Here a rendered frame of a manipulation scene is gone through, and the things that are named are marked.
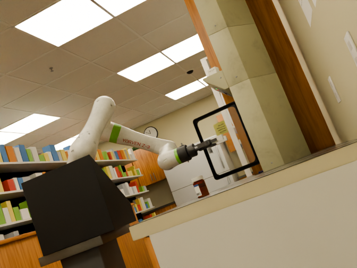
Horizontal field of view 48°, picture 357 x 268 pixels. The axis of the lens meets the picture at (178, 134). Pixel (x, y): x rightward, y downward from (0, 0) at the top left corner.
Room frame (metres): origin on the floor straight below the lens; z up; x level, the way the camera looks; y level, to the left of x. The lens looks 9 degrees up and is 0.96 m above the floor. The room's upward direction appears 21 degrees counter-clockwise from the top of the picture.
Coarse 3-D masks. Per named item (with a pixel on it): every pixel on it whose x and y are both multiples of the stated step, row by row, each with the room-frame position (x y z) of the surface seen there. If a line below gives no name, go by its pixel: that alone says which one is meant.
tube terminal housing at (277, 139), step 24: (216, 48) 2.03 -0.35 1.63; (240, 48) 2.02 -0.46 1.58; (264, 48) 2.10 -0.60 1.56; (240, 72) 2.02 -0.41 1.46; (264, 72) 2.07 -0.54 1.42; (240, 96) 2.03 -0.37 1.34; (264, 96) 2.03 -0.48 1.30; (264, 120) 2.01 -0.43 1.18; (288, 120) 2.08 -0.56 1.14; (264, 144) 2.02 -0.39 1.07; (288, 144) 2.05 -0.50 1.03; (264, 168) 2.03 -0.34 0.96
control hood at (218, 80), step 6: (222, 72) 2.04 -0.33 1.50; (204, 78) 2.06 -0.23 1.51; (210, 78) 2.05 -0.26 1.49; (216, 78) 2.05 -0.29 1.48; (222, 78) 2.04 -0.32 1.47; (210, 84) 2.08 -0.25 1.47; (216, 84) 2.05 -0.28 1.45; (222, 84) 2.04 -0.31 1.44; (216, 90) 2.36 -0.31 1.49; (228, 90) 2.11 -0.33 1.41
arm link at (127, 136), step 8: (128, 128) 2.34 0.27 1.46; (120, 136) 2.29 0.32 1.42; (128, 136) 2.31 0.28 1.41; (136, 136) 2.32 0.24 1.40; (144, 136) 2.34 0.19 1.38; (128, 144) 2.33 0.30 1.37; (136, 144) 2.33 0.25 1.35; (144, 144) 2.33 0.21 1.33; (152, 144) 2.34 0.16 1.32; (160, 144) 2.35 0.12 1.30; (168, 144) 2.35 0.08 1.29; (152, 152) 2.38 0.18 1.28
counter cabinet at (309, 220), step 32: (288, 192) 1.00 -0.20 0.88; (320, 192) 0.98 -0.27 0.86; (352, 192) 0.96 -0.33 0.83; (192, 224) 1.06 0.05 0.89; (224, 224) 1.04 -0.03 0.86; (256, 224) 1.02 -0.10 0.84; (288, 224) 1.00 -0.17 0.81; (320, 224) 0.99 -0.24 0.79; (352, 224) 0.97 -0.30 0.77; (160, 256) 1.09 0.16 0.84; (192, 256) 1.07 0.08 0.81; (224, 256) 1.05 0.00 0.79; (256, 256) 1.03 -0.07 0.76; (288, 256) 1.01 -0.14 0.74; (320, 256) 0.99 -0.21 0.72; (352, 256) 0.98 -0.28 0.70
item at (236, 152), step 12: (228, 108) 2.36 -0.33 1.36; (204, 120) 2.42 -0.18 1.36; (216, 120) 2.40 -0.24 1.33; (228, 120) 2.37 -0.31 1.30; (204, 132) 2.43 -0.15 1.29; (216, 132) 2.41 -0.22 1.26; (228, 132) 2.38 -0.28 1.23; (240, 132) 2.36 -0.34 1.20; (228, 144) 2.39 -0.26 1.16; (240, 144) 2.37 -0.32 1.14; (216, 156) 2.43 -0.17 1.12; (228, 156) 2.40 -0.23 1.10; (240, 156) 2.38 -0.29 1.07; (252, 156) 2.35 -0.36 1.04; (216, 168) 2.44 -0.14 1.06; (228, 168) 2.41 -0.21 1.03
